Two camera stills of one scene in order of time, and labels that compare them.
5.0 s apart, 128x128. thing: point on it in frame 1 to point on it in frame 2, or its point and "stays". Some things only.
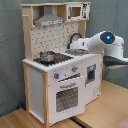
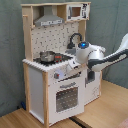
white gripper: (80, 44) to (72, 70)
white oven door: (66, 99) stays
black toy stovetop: (59, 58) stays
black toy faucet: (71, 37) stays
